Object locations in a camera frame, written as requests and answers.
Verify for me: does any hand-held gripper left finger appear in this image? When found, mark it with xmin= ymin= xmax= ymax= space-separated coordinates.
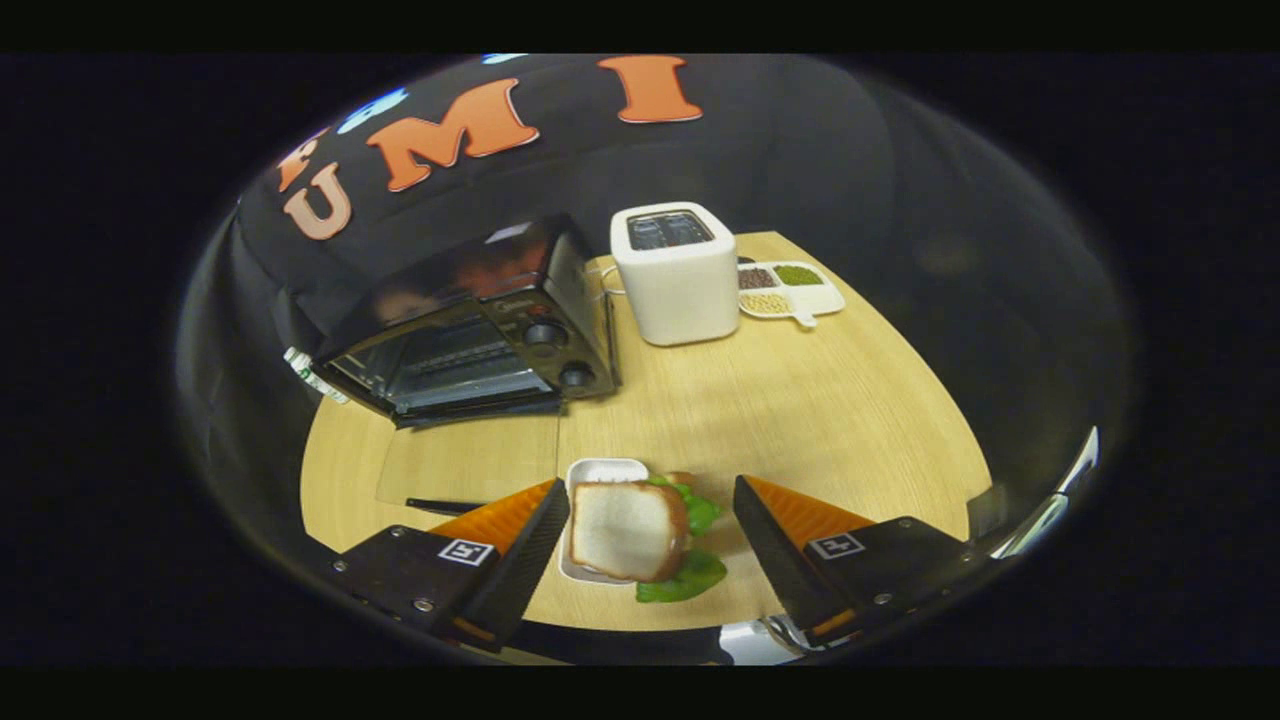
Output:
xmin=330 ymin=478 xmax=571 ymax=653

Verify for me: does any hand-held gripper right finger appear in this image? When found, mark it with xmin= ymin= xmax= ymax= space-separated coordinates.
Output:
xmin=733 ymin=474 xmax=1001 ymax=649

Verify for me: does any lettuce sandwich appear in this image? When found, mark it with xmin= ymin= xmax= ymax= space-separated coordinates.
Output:
xmin=568 ymin=472 xmax=729 ymax=605

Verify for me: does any black toaster oven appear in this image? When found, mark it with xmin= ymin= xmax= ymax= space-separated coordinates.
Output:
xmin=310 ymin=213 xmax=623 ymax=517

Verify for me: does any white pop-up toaster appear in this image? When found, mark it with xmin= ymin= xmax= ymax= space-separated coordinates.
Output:
xmin=610 ymin=202 xmax=741 ymax=348

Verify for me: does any white rectangular tray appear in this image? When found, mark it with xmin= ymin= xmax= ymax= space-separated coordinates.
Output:
xmin=558 ymin=458 xmax=651 ymax=586

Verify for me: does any white divided grain dish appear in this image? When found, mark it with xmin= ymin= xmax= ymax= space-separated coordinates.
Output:
xmin=737 ymin=260 xmax=847 ymax=329

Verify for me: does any white bottle with green label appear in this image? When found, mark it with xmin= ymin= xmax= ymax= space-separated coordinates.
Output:
xmin=283 ymin=346 xmax=349 ymax=405

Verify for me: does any silver metal frame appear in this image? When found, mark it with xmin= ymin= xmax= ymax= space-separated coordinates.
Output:
xmin=990 ymin=425 xmax=1101 ymax=561

